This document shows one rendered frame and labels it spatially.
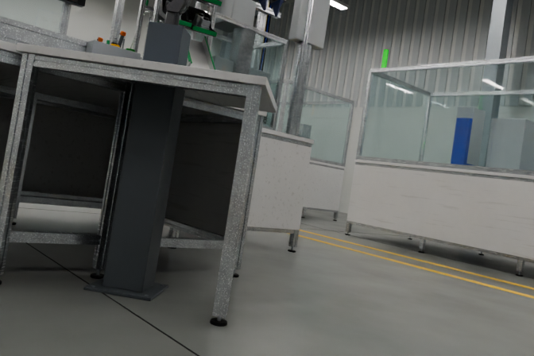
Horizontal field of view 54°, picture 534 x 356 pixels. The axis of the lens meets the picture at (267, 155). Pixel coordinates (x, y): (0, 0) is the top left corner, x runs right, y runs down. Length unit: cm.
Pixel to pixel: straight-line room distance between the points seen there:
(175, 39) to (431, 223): 402
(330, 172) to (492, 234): 370
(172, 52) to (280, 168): 184
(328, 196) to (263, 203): 481
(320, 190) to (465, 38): 478
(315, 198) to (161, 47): 633
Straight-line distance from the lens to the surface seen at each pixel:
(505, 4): 988
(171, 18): 219
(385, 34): 1255
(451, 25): 1160
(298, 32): 395
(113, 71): 194
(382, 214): 595
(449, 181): 554
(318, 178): 821
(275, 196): 374
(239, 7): 377
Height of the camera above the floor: 52
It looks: 2 degrees up
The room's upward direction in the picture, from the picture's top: 9 degrees clockwise
